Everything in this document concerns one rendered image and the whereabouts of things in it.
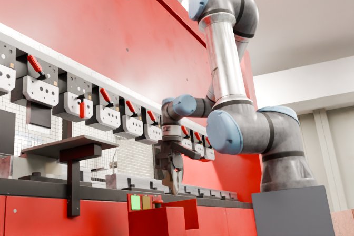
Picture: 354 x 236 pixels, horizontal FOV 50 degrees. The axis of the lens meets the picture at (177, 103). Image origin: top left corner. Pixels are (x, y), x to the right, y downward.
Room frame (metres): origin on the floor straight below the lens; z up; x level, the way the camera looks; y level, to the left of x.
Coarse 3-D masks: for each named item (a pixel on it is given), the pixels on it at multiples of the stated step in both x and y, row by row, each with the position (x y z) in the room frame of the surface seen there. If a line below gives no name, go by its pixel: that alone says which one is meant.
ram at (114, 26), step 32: (0, 0) 1.09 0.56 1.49; (32, 0) 1.21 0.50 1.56; (64, 0) 1.37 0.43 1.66; (96, 0) 1.56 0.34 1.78; (128, 0) 1.82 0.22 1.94; (0, 32) 1.10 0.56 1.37; (32, 32) 1.22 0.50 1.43; (64, 32) 1.37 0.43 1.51; (96, 32) 1.56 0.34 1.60; (128, 32) 1.81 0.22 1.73; (160, 32) 2.15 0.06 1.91; (64, 64) 1.37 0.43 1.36; (96, 64) 1.55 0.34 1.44; (128, 64) 1.79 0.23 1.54; (160, 64) 2.12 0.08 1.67; (192, 64) 2.59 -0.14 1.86; (128, 96) 1.78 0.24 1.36; (160, 96) 2.09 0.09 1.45; (192, 128) 2.47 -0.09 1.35
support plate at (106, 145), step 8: (80, 136) 1.12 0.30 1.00; (88, 136) 1.13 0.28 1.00; (48, 144) 1.17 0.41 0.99; (56, 144) 1.16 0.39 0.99; (64, 144) 1.17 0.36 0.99; (72, 144) 1.18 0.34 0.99; (80, 144) 1.19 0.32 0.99; (104, 144) 1.22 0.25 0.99; (112, 144) 1.24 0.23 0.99; (24, 152) 1.23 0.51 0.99; (32, 152) 1.24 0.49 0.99; (40, 152) 1.25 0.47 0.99; (48, 152) 1.26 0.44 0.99; (56, 152) 1.27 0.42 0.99
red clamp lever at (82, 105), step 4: (80, 96) 1.41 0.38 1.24; (84, 96) 1.41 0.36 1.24; (80, 104) 1.41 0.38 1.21; (84, 104) 1.41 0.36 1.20; (80, 108) 1.41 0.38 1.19; (84, 108) 1.41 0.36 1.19; (80, 112) 1.41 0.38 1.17; (84, 112) 1.41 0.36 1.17; (80, 116) 1.42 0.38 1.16; (84, 116) 1.41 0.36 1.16
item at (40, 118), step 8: (32, 104) 1.27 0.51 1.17; (32, 112) 1.27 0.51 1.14; (40, 112) 1.30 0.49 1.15; (48, 112) 1.34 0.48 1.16; (32, 120) 1.27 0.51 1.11; (40, 120) 1.30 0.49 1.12; (48, 120) 1.34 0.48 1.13; (32, 128) 1.28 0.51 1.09; (40, 128) 1.31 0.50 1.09; (48, 128) 1.34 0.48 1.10
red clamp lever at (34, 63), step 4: (28, 56) 1.17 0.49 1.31; (32, 56) 1.17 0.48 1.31; (28, 60) 1.18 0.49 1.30; (32, 60) 1.17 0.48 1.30; (36, 60) 1.19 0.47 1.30; (32, 64) 1.19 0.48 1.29; (36, 64) 1.19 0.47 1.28; (36, 68) 1.20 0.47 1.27; (40, 68) 1.20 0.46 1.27; (40, 72) 1.21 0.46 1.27; (40, 76) 1.23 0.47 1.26; (44, 76) 1.22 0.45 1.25
